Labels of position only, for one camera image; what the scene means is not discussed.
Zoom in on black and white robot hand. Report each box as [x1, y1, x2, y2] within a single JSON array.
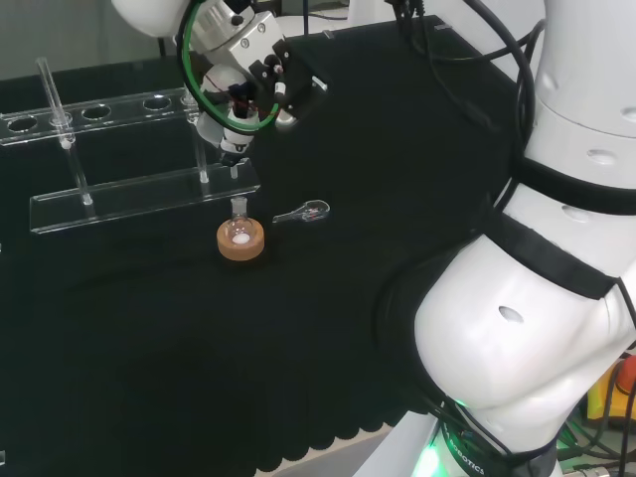
[[195, 38, 333, 169]]

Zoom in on clear glass weighing funnel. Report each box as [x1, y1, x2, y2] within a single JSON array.
[[271, 198, 332, 226]]

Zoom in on clear acrylic funnel stand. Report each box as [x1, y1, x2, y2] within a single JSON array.
[[0, 56, 262, 236]]

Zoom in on small round-bottom glass flask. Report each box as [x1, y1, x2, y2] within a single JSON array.
[[226, 196, 255, 248]]

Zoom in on black bench cloth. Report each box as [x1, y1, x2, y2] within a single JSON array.
[[0, 13, 536, 477]]

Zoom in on yellow stop button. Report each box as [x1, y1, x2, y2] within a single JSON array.
[[585, 353, 636, 424]]

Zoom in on green cable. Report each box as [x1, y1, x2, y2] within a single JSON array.
[[180, 7, 278, 134]]

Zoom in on cork ring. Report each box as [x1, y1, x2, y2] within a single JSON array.
[[216, 218, 266, 263]]

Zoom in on black cable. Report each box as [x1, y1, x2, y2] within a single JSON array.
[[391, 0, 547, 168]]

